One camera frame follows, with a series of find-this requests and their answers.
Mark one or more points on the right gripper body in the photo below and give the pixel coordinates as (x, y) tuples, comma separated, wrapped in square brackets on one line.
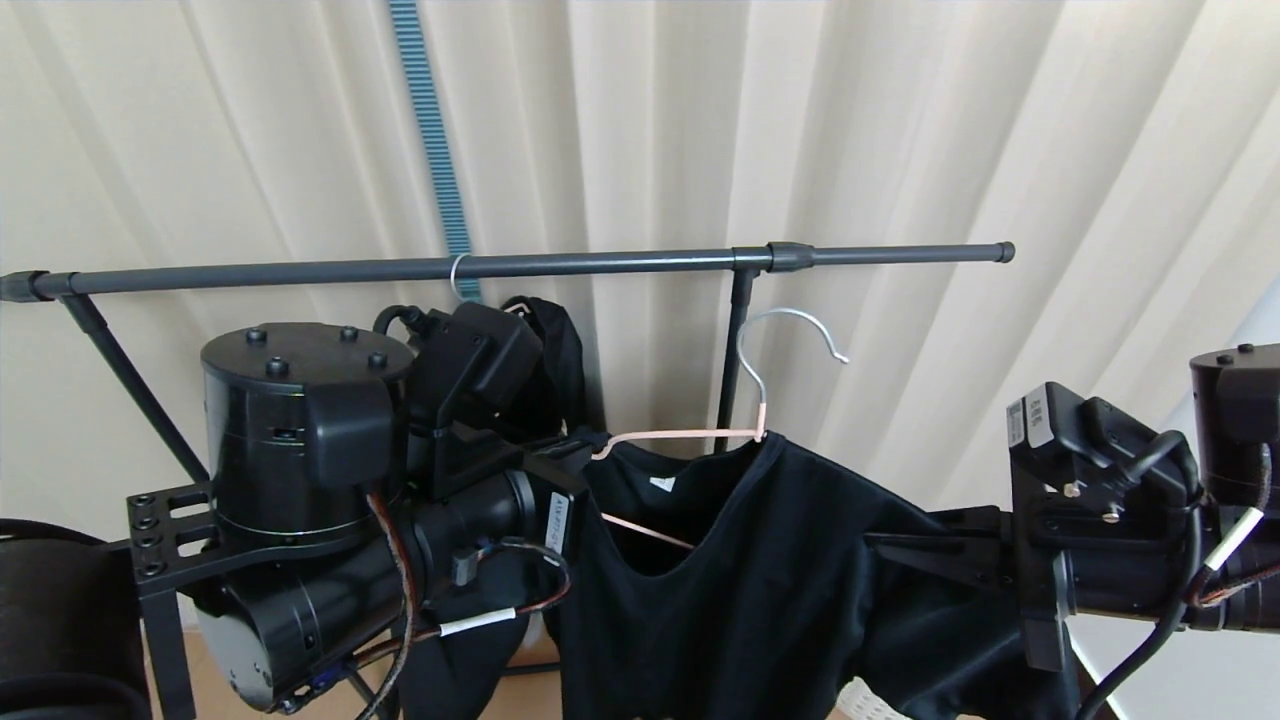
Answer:
[(1120, 585)]

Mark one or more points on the white laundry basket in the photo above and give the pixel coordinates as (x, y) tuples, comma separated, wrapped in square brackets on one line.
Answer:
[(860, 700)]

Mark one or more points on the black clothes rack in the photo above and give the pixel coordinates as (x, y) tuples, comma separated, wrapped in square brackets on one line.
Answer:
[(300, 270)]

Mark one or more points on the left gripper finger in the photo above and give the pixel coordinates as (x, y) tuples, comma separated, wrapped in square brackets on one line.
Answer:
[(565, 460)]

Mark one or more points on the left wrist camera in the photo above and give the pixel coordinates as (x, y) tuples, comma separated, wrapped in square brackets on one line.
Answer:
[(480, 360)]

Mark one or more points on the beige curtain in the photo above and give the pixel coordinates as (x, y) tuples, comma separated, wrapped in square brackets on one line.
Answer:
[(200, 120), (800, 120)]

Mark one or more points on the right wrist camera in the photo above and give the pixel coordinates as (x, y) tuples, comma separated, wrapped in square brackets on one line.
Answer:
[(1070, 440)]

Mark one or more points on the pink clothes hanger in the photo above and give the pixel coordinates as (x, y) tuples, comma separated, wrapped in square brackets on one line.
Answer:
[(690, 434), (455, 280)]

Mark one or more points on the window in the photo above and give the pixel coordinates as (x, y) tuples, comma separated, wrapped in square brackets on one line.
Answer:
[(425, 100)]

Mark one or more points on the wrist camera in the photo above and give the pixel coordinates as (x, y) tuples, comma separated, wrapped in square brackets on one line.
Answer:
[(1070, 440), (480, 360)]

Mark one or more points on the black garment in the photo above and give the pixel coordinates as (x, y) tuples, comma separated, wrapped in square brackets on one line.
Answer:
[(780, 600)]

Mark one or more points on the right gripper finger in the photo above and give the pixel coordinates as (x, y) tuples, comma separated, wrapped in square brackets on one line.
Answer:
[(960, 560), (980, 520)]

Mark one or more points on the black shorts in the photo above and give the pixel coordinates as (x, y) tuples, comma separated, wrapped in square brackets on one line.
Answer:
[(560, 360)]

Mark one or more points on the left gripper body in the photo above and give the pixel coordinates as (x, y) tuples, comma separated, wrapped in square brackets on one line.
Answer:
[(330, 610)]

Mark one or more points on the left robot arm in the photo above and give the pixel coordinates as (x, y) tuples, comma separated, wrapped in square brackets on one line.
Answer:
[(290, 430)]

